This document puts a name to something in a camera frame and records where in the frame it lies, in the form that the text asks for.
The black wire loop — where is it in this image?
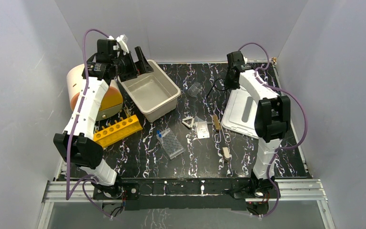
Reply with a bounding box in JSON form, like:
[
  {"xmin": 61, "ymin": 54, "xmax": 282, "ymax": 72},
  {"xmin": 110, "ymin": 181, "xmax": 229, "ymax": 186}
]
[{"xmin": 206, "ymin": 78, "xmax": 229, "ymax": 99}]

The test tube brush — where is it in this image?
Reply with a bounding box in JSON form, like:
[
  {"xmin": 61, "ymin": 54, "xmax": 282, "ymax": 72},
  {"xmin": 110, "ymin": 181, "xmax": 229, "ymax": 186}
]
[{"xmin": 212, "ymin": 114, "xmax": 221, "ymax": 131}]

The yellow test tube rack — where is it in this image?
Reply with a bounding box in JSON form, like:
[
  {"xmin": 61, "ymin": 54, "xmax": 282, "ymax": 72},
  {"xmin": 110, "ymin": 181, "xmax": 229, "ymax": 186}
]
[{"xmin": 93, "ymin": 115, "xmax": 142, "ymax": 148}]

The clear acrylic tube rack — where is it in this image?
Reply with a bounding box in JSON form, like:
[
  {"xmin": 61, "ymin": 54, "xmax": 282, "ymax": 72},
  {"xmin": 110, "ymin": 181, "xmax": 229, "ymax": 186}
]
[{"xmin": 156, "ymin": 128, "xmax": 184, "ymax": 160}]

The clear plastic funnel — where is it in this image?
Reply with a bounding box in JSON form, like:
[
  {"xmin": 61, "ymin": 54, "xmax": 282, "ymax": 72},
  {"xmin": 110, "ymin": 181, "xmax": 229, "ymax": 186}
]
[{"xmin": 193, "ymin": 116, "xmax": 213, "ymax": 128}]

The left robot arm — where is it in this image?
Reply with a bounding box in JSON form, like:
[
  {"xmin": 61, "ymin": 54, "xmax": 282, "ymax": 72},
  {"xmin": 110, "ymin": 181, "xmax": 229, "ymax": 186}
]
[{"xmin": 53, "ymin": 35, "xmax": 153, "ymax": 198}]

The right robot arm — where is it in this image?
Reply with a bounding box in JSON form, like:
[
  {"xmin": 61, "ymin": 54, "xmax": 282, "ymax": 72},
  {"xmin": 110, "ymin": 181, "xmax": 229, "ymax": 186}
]
[{"xmin": 223, "ymin": 51, "xmax": 291, "ymax": 198}]

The beige plastic bin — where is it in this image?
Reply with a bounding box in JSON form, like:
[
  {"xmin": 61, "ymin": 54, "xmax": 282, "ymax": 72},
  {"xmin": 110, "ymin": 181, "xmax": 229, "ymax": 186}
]
[{"xmin": 121, "ymin": 60, "xmax": 181, "ymax": 123}]

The cream and orange cylinder appliance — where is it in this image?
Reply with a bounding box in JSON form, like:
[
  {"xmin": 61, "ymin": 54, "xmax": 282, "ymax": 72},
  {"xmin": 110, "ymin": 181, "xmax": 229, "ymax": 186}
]
[{"xmin": 66, "ymin": 64, "xmax": 123, "ymax": 121}]

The white bin lid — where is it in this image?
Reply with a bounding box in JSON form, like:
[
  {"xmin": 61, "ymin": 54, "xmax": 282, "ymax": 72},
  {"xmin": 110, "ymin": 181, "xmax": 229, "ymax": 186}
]
[{"xmin": 222, "ymin": 88, "xmax": 258, "ymax": 138}]

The white clay triangle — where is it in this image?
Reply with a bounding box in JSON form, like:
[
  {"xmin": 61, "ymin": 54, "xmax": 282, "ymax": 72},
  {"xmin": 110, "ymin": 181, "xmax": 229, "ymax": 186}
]
[{"xmin": 182, "ymin": 116, "xmax": 194, "ymax": 129}]

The white paper packet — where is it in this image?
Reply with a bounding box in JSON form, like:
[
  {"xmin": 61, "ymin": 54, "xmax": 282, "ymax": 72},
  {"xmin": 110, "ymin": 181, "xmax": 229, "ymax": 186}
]
[{"xmin": 196, "ymin": 122, "xmax": 210, "ymax": 139}]

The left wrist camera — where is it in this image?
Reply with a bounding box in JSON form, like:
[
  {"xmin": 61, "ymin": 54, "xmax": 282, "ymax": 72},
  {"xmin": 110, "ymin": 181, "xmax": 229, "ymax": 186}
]
[{"xmin": 116, "ymin": 34, "xmax": 130, "ymax": 54}]

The black mounting base rail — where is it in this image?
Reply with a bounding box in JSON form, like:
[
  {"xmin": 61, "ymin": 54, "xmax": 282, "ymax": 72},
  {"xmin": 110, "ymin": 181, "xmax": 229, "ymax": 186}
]
[{"xmin": 88, "ymin": 177, "xmax": 278, "ymax": 212}]

